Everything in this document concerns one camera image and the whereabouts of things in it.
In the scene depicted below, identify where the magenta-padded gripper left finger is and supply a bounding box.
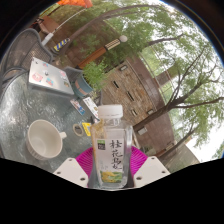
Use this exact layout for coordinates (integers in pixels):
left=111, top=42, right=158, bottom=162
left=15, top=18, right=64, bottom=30
left=53, top=146, right=98, bottom=189

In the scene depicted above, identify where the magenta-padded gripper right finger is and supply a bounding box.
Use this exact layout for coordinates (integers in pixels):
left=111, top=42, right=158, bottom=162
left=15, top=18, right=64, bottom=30
left=129, top=145, right=171, bottom=189

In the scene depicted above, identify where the clear plastic drink bottle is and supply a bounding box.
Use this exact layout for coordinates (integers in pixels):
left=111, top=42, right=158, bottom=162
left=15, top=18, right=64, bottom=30
left=89, top=104, right=134, bottom=190

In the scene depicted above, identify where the tape roll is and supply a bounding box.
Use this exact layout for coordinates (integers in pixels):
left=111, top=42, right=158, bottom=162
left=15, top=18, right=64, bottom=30
left=72, top=123, right=84, bottom=137

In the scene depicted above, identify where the yellow card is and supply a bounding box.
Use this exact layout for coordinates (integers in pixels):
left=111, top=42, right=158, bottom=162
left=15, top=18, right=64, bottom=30
left=81, top=122, right=92, bottom=137

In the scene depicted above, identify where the white ribbed mug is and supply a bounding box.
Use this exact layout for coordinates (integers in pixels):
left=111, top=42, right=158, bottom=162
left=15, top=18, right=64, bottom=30
left=26, top=119, right=68, bottom=161

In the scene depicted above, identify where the tall dark-trunk tree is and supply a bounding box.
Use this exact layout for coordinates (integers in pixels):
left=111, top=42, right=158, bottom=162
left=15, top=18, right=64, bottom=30
left=133, top=43, right=224, bottom=133

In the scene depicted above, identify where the blue printed card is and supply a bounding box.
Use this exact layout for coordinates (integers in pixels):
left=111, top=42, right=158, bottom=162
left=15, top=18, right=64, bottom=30
left=69, top=99, right=87, bottom=116

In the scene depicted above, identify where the white printed card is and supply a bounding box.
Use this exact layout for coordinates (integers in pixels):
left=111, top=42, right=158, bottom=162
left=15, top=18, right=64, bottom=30
left=83, top=96, right=100, bottom=119

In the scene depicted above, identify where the potted green plant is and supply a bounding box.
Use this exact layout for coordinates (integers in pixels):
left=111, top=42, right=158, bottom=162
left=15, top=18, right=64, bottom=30
left=73, top=59, right=109, bottom=98

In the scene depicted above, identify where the silver laptop with stickers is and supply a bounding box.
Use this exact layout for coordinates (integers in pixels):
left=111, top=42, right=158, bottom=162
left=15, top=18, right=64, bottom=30
left=28, top=57, right=73, bottom=96

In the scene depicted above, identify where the yellow blue striped cone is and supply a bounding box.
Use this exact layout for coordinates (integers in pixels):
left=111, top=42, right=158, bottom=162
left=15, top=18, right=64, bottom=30
left=53, top=37, right=72, bottom=53

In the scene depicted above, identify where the leaning slim tree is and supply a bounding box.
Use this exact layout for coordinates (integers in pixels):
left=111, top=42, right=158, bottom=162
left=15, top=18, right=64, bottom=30
left=63, top=4, right=158, bottom=51

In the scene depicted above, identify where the wooden bench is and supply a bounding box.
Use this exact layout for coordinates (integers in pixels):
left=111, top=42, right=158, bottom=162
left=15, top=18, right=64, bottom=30
left=33, top=14, right=59, bottom=34

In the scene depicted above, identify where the orange patio umbrella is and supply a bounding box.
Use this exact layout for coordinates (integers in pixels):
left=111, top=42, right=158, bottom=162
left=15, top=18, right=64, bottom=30
left=41, top=0, right=95, bottom=46

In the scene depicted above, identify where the globe-topped wooden lamp post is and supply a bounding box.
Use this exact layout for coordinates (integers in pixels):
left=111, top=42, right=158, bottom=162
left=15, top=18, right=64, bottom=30
left=156, top=141, right=176, bottom=158
left=77, top=34, right=129, bottom=69

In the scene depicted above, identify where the grey wall utility box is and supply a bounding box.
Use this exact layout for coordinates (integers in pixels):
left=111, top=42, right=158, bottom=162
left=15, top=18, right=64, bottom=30
left=137, top=126, right=148, bottom=136

